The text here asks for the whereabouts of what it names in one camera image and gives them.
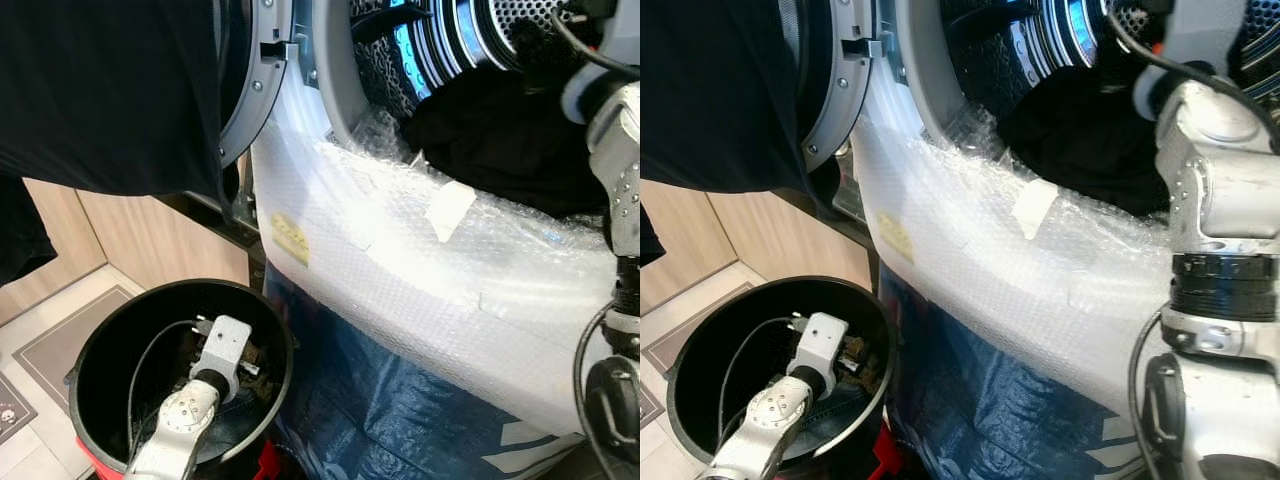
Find red plastic stool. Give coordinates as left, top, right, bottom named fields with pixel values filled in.
left=75, top=435, right=286, bottom=480
left=870, top=420, right=906, bottom=480

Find light wooden cabinet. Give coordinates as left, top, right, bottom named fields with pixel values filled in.
left=640, top=190, right=871, bottom=311
left=0, top=178, right=251, bottom=326

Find washing machine with steel drum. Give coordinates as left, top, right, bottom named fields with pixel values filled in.
left=880, top=0, right=1280, bottom=131
left=300, top=0, right=641, bottom=131

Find black hanging garment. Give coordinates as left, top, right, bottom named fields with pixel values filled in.
left=0, top=0, right=229, bottom=286
left=640, top=0, right=841, bottom=269

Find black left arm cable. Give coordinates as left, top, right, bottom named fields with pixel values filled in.
left=125, top=318, right=201, bottom=451
left=715, top=315, right=796, bottom=446

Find black round laundry bucket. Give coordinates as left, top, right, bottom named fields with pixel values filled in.
left=65, top=278, right=296, bottom=473
left=665, top=276, right=899, bottom=466

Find blue denim jeans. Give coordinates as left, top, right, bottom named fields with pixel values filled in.
left=800, top=385, right=871, bottom=446
left=205, top=385, right=271, bottom=451

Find black drum paddle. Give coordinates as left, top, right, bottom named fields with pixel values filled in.
left=350, top=3, right=433, bottom=43
left=945, top=0, right=1031, bottom=41

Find blue plastic tarp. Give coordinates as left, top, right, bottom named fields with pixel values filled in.
left=262, top=265, right=601, bottom=480
left=880, top=270, right=1151, bottom=480

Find brown camouflage garment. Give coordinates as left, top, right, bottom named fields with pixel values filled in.
left=240, top=340, right=271, bottom=381
left=845, top=338, right=881, bottom=386

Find grey washer door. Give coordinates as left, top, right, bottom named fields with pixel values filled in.
left=218, top=0, right=301, bottom=171
left=800, top=0, right=881, bottom=171

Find yellow label sticker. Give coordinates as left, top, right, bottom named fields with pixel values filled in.
left=270, top=212, right=311, bottom=267
left=878, top=212, right=916, bottom=266

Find black clothes pile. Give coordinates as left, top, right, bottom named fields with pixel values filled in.
left=1000, top=65, right=1171, bottom=216
left=405, top=68, right=611, bottom=219

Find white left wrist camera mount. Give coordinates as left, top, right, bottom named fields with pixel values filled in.
left=190, top=315, right=254, bottom=386
left=788, top=312, right=851, bottom=386

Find grey bordered floor mat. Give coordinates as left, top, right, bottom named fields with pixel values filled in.
left=645, top=283, right=761, bottom=376
left=10, top=285, right=136, bottom=386

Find white tape strip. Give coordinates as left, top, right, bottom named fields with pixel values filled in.
left=1010, top=180, right=1061, bottom=241
left=425, top=180, right=478, bottom=244

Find clear bubble wrap sheet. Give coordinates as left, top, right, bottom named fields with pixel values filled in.
left=250, top=60, right=626, bottom=436
left=850, top=60, right=1186, bottom=421

